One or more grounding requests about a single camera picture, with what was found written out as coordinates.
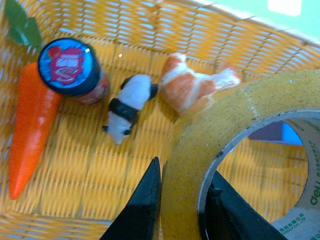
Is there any purple block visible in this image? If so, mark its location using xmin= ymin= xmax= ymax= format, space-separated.
xmin=248 ymin=121 xmax=303 ymax=146

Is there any yellowish clear tape roll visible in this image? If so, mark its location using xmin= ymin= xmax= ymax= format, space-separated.
xmin=160 ymin=69 xmax=320 ymax=240

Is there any white card on table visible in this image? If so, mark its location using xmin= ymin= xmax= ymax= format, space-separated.
xmin=267 ymin=0 xmax=302 ymax=17

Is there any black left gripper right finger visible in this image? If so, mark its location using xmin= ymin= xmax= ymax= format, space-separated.
xmin=204 ymin=172 xmax=285 ymax=240

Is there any toy croissant bread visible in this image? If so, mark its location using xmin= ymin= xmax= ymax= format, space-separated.
xmin=160 ymin=52 xmax=242 ymax=115

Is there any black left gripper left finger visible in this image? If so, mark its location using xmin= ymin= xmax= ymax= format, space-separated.
xmin=100 ymin=156 xmax=162 ymax=240

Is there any orange toy carrot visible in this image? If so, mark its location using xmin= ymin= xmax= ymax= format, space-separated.
xmin=4 ymin=0 xmax=63 ymax=200

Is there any yellow woven basket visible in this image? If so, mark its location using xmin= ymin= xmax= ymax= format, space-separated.
xmin=0 ymin=0 xmax=320 ymax=240

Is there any small jar with red label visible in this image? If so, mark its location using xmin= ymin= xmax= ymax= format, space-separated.
xmin=37 ymin=38 xmax=110 ymax=106

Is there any toy panda figurine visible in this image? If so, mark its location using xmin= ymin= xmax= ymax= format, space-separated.
xmin=102 ymin=74 xmax=158 ymax=145

